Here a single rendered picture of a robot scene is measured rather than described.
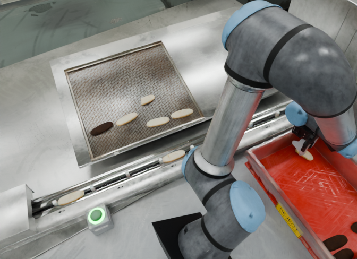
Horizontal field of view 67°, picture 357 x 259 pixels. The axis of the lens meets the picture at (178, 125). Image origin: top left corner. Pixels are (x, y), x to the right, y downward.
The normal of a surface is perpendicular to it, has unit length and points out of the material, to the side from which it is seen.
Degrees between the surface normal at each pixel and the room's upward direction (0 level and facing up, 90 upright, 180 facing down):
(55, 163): 0
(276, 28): 28
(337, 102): 83
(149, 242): 0
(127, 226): 0
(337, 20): 90
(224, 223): 46
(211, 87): 10
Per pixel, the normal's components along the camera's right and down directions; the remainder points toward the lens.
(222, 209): -0.65, -0.24
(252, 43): -0.83, 0.14
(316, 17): -0.91, 0.35
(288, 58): -0.62, 0.12
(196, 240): -0.50, -0.40
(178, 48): 0.01, -0.48
